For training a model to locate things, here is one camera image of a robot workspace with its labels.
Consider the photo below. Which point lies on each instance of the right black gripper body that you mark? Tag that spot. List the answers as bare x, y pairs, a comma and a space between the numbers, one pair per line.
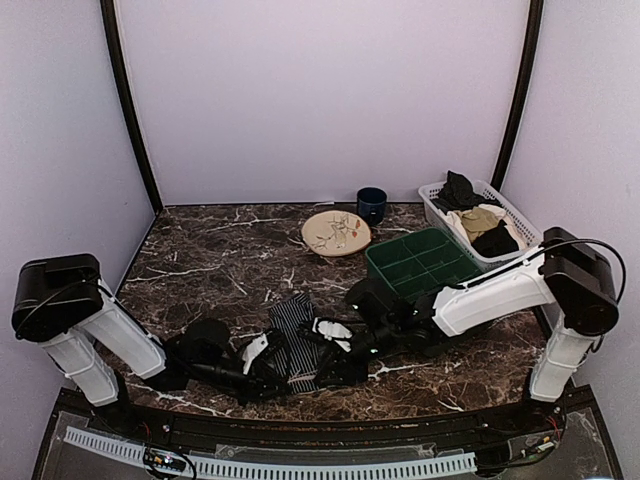
348, 367

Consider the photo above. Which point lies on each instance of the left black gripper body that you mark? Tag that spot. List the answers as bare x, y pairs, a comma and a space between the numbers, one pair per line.
254, 381

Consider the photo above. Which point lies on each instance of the navy striped underwear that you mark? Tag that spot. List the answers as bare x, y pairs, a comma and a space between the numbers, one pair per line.
298, 359

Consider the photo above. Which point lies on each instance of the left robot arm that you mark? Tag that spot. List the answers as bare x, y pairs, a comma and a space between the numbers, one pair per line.
63, 305

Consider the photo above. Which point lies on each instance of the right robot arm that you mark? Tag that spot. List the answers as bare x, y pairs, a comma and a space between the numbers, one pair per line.
564, 271

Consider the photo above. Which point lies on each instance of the green divided organizer tray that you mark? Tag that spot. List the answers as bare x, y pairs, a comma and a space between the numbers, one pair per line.
419, 263

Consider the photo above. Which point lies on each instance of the beige floral plate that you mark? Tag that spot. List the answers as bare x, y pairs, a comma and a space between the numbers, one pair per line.
336, 233

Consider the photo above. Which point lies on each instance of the dark blue mug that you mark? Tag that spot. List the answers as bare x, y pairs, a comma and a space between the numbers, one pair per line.
371, 205

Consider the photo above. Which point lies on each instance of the beige garment in basket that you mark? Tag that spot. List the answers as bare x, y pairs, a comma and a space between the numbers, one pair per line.
475, 222

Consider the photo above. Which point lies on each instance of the black cloth in basket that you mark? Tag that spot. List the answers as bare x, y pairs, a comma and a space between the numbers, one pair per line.
496, 242

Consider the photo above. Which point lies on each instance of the black garment in basket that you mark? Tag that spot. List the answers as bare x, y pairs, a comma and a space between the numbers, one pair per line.
457, 190

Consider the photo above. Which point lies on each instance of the white plastic laundry basket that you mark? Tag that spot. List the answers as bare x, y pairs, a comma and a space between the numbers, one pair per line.
526, 234

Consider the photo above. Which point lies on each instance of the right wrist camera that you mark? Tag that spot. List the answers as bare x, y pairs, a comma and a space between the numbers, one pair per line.
324, 329

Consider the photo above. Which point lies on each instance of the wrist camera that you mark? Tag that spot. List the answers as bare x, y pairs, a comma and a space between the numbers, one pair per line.
252, 351
324, 329

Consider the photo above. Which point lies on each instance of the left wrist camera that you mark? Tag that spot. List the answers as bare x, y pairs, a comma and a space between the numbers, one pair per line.
252, 351

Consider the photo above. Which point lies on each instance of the white slotted cable duct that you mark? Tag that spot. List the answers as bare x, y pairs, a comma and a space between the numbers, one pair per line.
164, 463

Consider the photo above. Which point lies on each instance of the black front rail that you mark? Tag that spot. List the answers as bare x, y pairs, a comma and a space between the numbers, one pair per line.
201, 418

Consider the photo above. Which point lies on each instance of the right black frame post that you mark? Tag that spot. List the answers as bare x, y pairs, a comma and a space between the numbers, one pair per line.
521, 89

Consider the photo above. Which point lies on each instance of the black frame post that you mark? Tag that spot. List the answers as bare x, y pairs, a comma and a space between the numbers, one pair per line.
521, 89
126, 100

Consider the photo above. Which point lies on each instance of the left black frame post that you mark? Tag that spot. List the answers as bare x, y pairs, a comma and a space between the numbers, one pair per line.
126, 100

